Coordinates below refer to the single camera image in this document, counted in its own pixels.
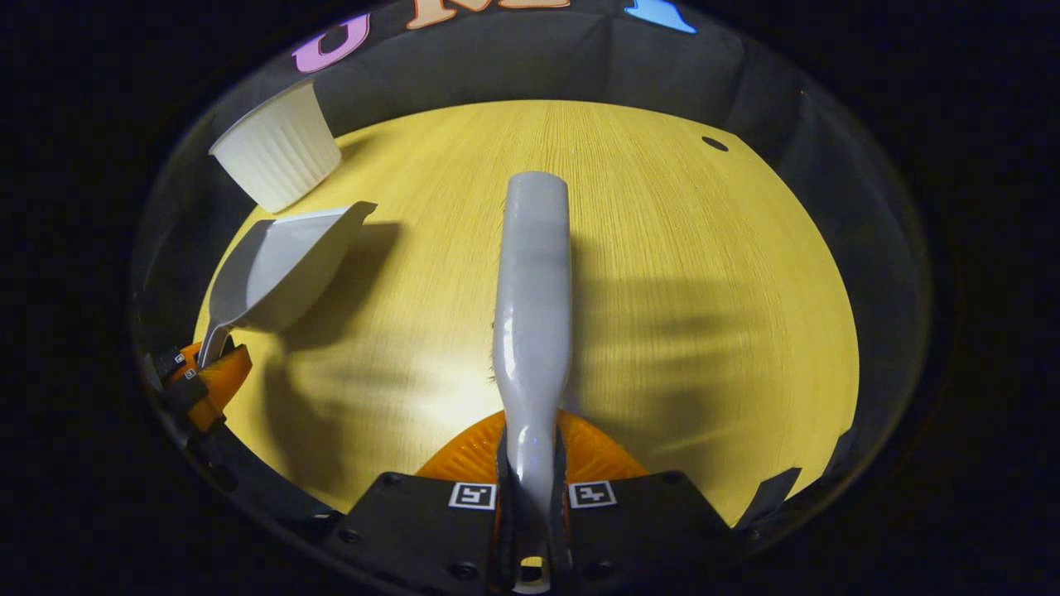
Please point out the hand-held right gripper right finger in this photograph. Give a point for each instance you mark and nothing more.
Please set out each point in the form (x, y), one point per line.
(654, 521)

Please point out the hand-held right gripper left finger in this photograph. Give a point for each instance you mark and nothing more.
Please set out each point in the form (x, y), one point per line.
(414, 530)

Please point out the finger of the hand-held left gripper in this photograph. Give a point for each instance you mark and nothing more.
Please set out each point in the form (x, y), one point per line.
(224, 381)
(178, 362)

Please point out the grey dustpan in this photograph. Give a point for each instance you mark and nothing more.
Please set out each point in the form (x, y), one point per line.
(281, 265)

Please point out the white ribbed garbage bin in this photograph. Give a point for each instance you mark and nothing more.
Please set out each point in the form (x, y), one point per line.
(277, 153)

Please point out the small grey broom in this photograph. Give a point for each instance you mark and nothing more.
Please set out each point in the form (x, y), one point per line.
(534, 290)

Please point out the wooden desktop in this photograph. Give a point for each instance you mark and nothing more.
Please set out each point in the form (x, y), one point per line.
(704, 314)

